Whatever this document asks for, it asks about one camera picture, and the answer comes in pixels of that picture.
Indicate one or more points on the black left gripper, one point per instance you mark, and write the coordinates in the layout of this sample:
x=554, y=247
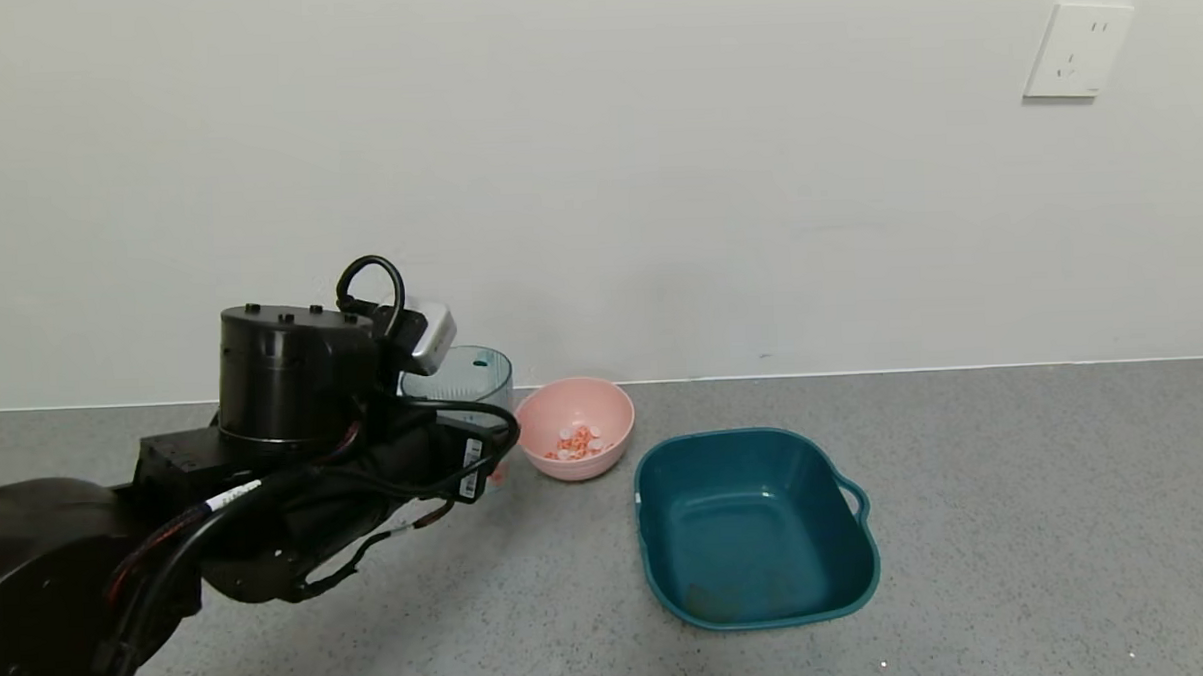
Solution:
x=471, y=467

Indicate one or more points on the transparent teal-tinted measuring cup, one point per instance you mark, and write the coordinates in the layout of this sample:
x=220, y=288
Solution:
x=473, y=377

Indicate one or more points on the black and grey left robot arm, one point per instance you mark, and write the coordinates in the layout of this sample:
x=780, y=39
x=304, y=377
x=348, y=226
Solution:
x=283, y=379

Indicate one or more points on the pink plastic bowl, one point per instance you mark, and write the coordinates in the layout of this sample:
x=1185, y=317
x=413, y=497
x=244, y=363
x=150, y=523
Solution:
x=574, y=409

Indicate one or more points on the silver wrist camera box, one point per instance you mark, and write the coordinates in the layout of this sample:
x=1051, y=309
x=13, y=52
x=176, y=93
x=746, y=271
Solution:
x=429, y=336

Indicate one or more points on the white wall power socket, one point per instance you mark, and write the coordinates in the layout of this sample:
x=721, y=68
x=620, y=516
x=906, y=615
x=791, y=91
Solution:
x=1079, y=51

